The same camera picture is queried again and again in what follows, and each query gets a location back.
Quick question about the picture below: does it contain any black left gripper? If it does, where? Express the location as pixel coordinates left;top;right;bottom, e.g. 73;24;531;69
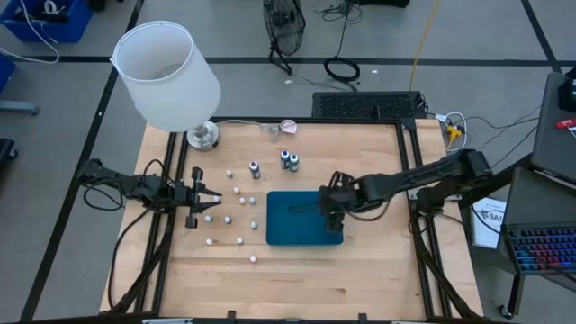
173;166;223;230

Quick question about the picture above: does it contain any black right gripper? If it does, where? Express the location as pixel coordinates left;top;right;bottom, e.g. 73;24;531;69
287;170;362;235

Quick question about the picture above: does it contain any blue plastic bin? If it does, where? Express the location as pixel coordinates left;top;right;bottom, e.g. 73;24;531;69
265;190;345;247

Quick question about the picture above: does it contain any white shade table lamp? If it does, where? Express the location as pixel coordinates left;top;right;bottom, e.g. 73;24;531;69
110;20;222;150

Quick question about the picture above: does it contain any black keyboard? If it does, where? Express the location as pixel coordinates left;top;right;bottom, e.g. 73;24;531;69
311;91;428;121

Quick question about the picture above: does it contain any white paper sheet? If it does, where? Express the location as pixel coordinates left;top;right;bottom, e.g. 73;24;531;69
472;196;508;250

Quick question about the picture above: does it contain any black floor fan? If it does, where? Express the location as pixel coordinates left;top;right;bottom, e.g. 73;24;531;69
263;0;308;77

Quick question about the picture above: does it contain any grey metal bar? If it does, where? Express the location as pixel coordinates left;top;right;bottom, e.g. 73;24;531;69
0;100;41;116

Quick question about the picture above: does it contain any black bag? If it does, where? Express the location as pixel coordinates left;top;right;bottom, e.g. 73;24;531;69
357;0;411;9

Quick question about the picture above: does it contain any blue storage bin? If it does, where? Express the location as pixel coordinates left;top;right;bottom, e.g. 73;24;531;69
0;0;94;44

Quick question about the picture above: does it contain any black rolling laptop stand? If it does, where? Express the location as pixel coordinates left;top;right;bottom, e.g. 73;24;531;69
461;155;576;321

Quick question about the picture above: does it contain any colourful keyboard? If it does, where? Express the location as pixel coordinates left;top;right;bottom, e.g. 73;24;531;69
497;166;576;289

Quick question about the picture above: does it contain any grey cart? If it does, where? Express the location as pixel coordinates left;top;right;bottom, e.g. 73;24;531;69
530;71;576;184

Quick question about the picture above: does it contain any black device on cart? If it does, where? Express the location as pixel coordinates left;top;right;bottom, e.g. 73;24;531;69
557;66;576;113

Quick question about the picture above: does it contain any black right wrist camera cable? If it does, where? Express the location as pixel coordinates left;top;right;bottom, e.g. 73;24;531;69
344;201;393;223

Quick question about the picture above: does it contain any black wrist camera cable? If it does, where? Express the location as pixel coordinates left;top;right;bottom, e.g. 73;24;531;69
142;157;171;185
344;201;393;223

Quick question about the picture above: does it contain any black left wrist camera cable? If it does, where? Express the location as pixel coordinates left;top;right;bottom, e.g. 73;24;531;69
142;157;171;185

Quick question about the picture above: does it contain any white lamp power cord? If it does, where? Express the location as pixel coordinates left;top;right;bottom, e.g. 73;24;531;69
214;118;283;144

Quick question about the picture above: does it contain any black aluminium table frame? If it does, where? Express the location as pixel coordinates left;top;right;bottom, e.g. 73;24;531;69
98;116;485;324

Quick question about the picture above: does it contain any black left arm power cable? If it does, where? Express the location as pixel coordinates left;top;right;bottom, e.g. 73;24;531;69
82;179;157;312

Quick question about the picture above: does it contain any black coiled cable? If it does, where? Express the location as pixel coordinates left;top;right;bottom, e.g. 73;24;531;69
319;0;364;86

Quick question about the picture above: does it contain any white power cable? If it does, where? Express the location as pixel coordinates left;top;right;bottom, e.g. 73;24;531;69
434;111;470;152

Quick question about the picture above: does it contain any yellow hanging cable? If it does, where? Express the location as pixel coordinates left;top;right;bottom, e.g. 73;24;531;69
408;0;441;91

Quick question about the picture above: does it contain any white floor cable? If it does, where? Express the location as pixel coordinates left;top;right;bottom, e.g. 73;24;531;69
0;0;61;65

